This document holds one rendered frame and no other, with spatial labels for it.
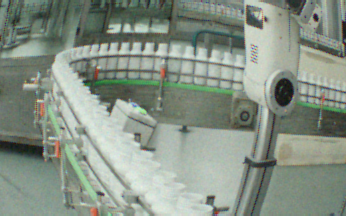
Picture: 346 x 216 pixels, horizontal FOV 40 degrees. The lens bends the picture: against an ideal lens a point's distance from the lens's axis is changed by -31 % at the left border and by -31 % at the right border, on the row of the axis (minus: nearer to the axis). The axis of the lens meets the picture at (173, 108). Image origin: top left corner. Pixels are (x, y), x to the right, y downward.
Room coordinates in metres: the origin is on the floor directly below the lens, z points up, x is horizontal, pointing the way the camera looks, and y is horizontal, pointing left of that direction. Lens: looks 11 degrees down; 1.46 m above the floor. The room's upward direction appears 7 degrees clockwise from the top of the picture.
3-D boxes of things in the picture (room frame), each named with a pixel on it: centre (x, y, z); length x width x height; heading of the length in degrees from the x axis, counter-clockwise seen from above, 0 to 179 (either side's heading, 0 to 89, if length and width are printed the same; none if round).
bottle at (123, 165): (1.14, 0.07, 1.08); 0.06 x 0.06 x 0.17
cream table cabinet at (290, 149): (5.51, -1.57, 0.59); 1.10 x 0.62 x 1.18; 92
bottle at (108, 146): (1.25, 0.11, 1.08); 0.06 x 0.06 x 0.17
